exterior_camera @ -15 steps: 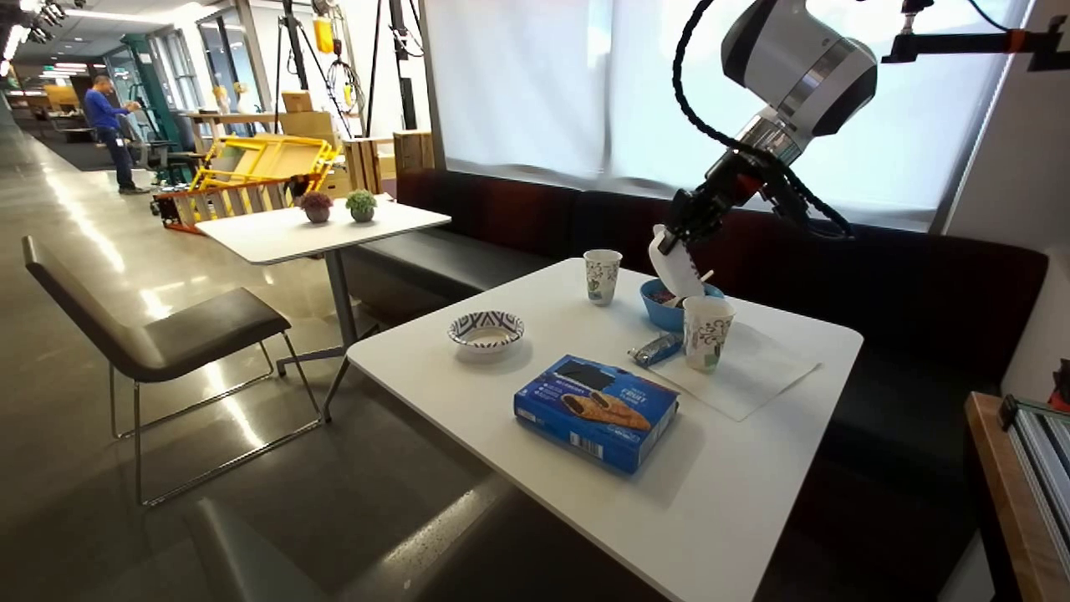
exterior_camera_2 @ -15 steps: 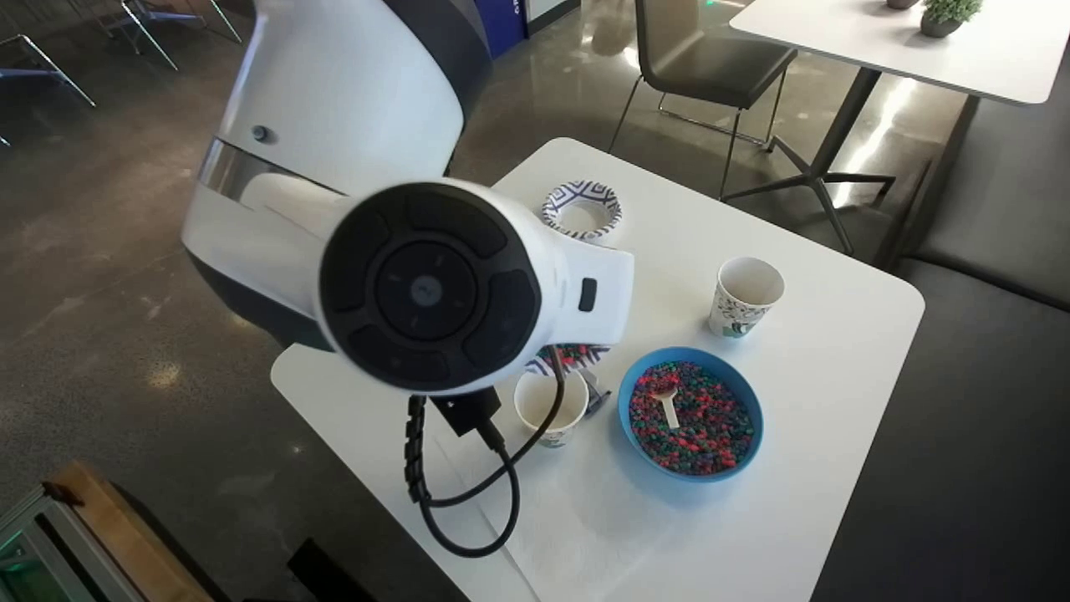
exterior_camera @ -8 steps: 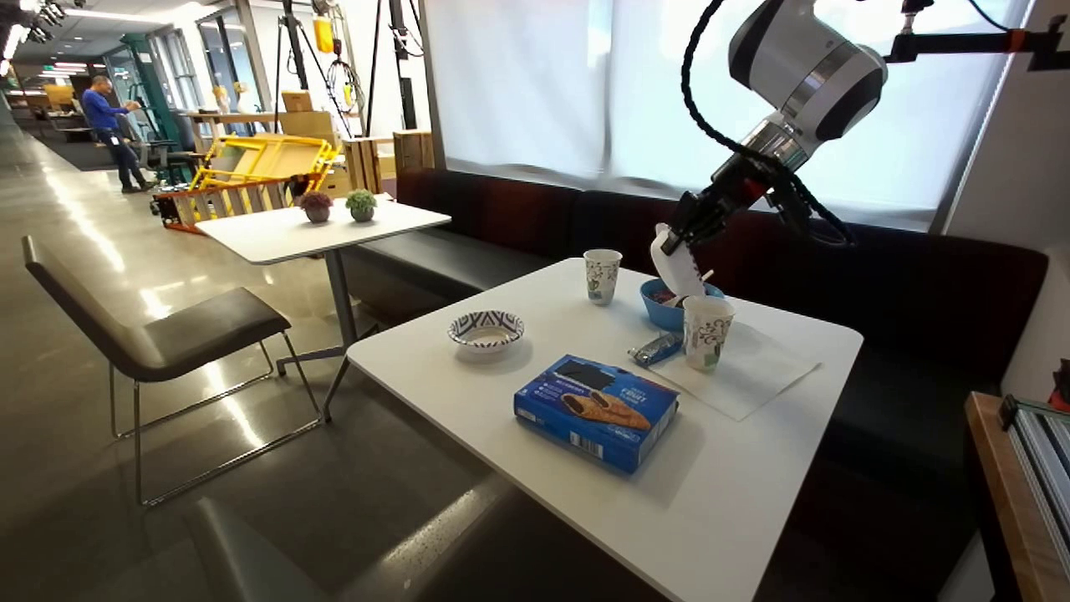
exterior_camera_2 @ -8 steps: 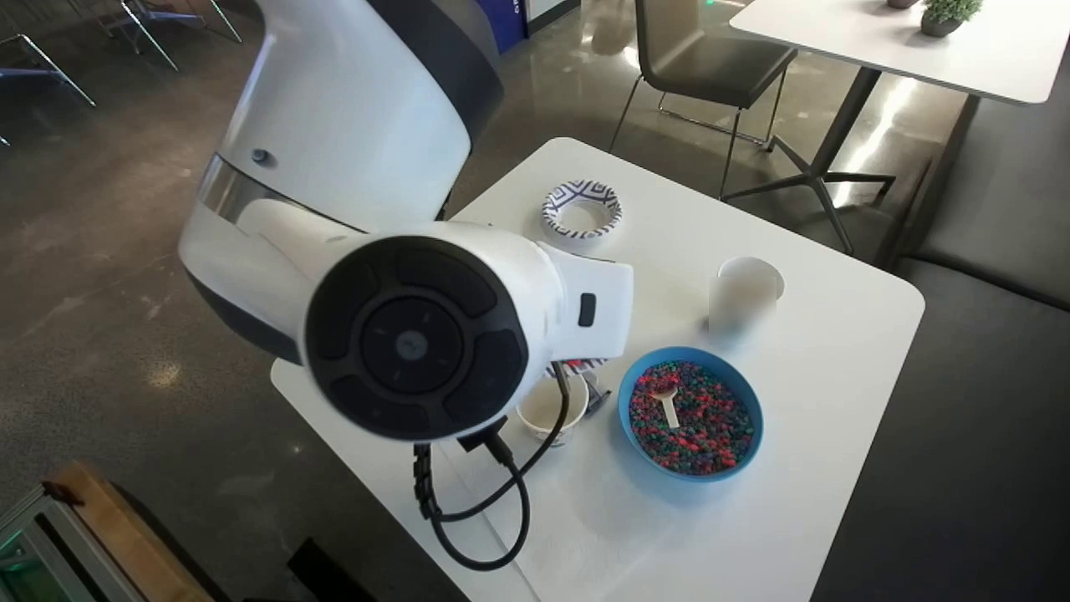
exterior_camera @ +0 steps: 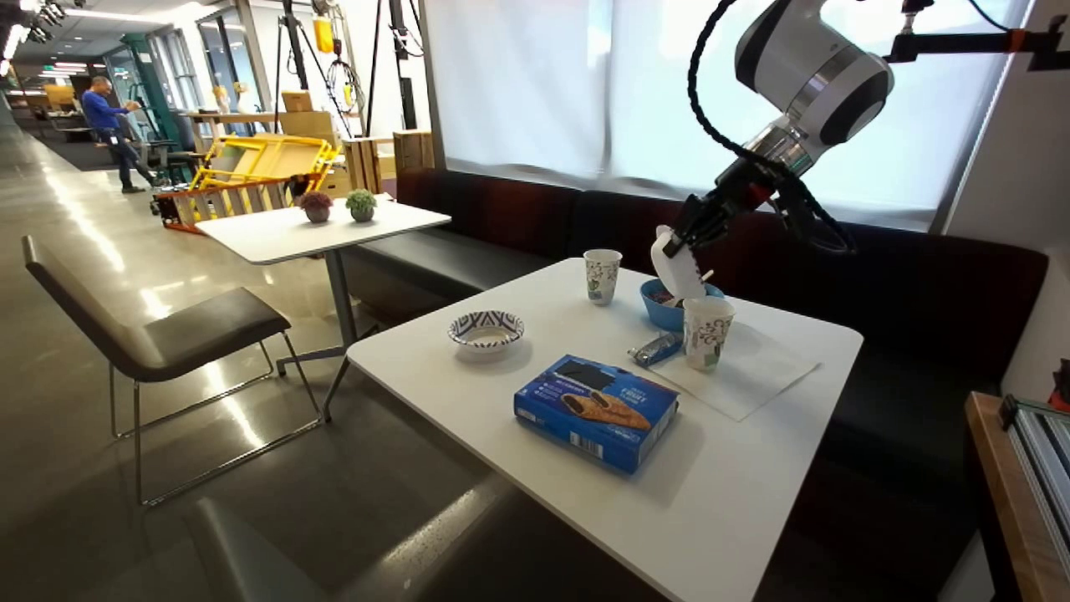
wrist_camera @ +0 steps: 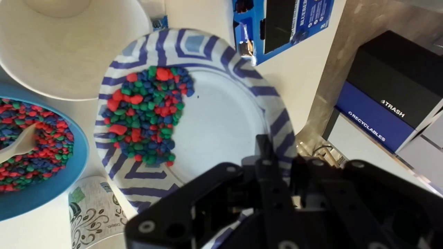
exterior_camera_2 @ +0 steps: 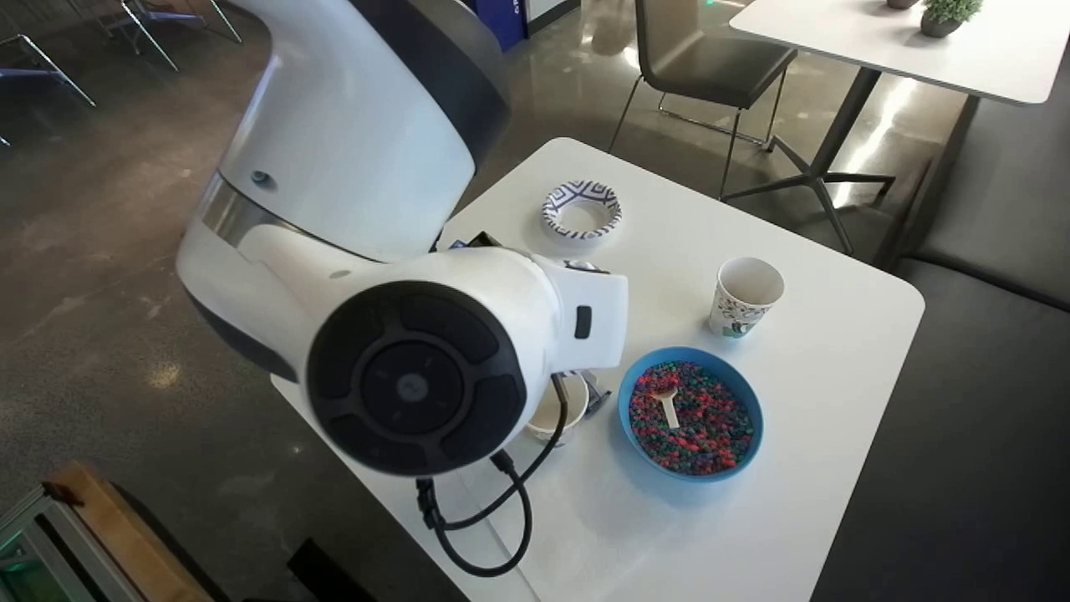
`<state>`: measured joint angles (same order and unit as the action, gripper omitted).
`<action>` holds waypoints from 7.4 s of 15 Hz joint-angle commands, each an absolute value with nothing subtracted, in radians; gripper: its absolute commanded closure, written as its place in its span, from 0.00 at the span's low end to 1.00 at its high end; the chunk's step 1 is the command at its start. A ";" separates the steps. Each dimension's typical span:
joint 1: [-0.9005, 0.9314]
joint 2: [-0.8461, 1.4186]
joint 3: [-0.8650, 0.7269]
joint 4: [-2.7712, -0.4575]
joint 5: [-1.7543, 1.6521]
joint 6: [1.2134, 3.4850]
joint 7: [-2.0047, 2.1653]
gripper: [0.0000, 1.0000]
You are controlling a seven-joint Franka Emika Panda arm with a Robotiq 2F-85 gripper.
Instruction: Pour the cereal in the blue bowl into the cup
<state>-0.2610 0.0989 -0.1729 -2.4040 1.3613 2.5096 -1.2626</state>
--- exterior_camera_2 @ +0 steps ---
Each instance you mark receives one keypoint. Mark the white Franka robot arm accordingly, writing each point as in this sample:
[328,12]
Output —
[356,170]

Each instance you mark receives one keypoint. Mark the plain white paper cup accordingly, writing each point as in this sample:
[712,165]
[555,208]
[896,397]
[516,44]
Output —
[568,405]

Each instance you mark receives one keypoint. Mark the blue plastic bowl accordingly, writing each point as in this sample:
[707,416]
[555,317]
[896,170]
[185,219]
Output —
[635,452]

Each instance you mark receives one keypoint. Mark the coffee print paper cup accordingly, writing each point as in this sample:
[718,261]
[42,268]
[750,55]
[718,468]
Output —
[742,296]

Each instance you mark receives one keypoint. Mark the large colourful cereal pile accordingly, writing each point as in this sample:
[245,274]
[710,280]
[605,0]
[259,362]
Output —
[704,430]

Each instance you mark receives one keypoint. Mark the small dark packet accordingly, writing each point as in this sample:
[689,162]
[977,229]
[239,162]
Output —
[599,400]

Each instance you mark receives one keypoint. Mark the white plastic scoop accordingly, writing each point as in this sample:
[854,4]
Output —
[668,409]

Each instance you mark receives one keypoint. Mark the white paper sheet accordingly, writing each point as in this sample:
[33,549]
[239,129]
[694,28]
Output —
[624,538]

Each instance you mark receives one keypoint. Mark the black and blue cabinet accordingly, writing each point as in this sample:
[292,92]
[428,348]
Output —
[503,17]

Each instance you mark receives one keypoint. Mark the grey chair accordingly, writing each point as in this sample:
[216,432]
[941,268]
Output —
[712,55]

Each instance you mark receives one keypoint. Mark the black table base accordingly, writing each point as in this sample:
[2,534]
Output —
[328,573]

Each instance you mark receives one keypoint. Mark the dark grey bench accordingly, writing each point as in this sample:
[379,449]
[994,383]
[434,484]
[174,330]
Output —
[982,391]

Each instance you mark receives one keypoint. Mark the metal legged chair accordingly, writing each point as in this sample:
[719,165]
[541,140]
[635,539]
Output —
[56,71]
[179,16]

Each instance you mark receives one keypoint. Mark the wooden crate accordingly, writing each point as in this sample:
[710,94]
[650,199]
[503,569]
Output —
[120,538]

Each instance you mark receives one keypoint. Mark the green potted plant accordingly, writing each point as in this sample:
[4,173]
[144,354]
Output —
[947,16]

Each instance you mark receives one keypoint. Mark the white side table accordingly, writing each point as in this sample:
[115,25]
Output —
[982,53]

